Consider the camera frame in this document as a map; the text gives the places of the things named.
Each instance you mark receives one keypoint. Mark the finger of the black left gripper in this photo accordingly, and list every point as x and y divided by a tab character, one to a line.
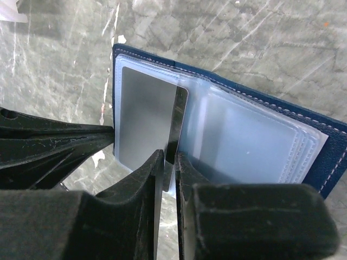
42	162
16	125

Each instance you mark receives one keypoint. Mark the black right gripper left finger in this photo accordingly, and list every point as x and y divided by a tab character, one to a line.
120	222

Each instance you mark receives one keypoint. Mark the white plastic card tray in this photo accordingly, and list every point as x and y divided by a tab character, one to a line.
9	12

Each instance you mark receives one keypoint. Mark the blue leather card holder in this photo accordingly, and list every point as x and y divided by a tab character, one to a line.
233	134

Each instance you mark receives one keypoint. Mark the black card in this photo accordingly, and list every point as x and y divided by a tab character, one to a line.
151	115

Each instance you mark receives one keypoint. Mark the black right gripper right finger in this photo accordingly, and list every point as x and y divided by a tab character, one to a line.
250	221

